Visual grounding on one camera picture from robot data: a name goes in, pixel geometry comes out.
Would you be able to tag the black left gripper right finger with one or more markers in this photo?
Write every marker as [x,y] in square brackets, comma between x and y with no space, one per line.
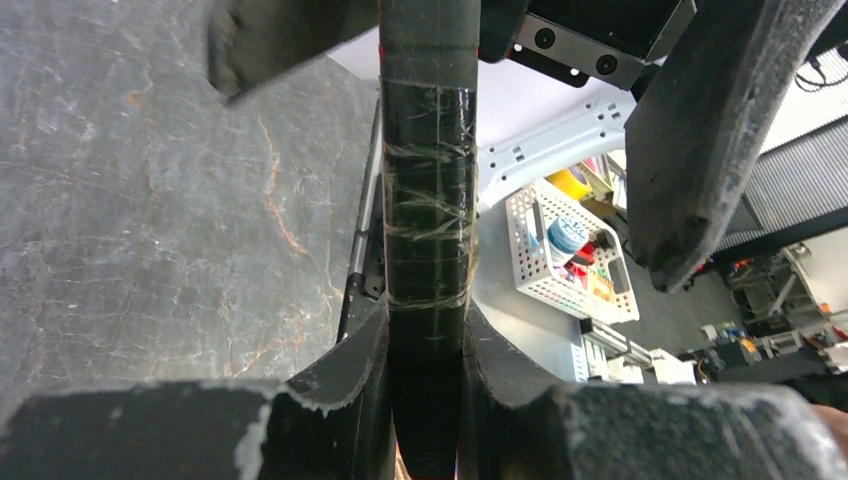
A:
[522,422]

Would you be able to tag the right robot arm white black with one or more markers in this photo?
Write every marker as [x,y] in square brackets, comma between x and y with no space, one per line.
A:
[550,149]

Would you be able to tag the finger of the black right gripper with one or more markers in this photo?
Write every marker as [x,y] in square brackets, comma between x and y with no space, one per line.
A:
[252,42]

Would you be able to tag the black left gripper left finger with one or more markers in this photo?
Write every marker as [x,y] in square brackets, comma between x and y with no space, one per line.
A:
[330,421]

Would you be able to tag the red black utility knife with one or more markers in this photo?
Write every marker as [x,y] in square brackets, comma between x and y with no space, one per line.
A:
[428,76]

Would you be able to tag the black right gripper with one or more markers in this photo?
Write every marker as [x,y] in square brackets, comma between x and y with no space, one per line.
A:
[583,33]

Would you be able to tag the white perforated storage basket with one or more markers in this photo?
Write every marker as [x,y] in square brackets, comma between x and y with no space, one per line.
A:
[566,257]

